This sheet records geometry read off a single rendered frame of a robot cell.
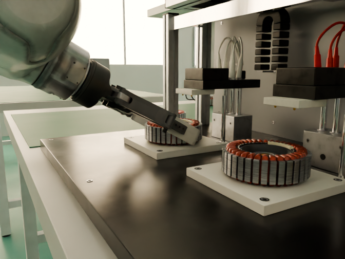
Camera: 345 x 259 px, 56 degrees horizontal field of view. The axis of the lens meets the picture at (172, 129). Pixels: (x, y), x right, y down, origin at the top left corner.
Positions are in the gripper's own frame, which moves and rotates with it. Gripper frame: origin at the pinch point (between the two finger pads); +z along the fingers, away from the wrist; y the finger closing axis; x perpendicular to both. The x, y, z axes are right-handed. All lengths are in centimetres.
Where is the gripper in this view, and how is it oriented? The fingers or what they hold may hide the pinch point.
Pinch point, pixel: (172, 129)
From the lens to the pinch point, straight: 63.1
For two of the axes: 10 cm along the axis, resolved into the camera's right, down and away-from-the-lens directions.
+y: 5.1, 1.6, -8.5
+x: 4.3, -9.0, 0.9
